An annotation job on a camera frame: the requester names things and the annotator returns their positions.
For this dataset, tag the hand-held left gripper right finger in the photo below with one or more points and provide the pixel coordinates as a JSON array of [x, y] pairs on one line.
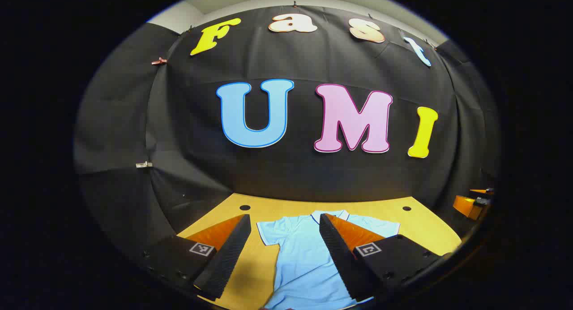
[[342, 260]]

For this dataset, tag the small red clip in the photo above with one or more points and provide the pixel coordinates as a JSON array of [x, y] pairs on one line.
[[159, 61]]

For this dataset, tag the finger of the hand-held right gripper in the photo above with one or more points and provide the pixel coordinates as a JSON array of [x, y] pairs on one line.
[[482, 191], [465, 206]]

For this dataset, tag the light blue T-shirt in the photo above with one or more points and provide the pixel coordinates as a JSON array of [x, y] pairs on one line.
[[304, 256]]

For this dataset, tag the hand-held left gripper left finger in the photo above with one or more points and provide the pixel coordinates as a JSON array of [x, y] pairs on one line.
[[226, 256]]

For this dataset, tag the black backdrop cloth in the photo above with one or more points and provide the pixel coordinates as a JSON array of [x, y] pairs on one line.
[[313, 175]]

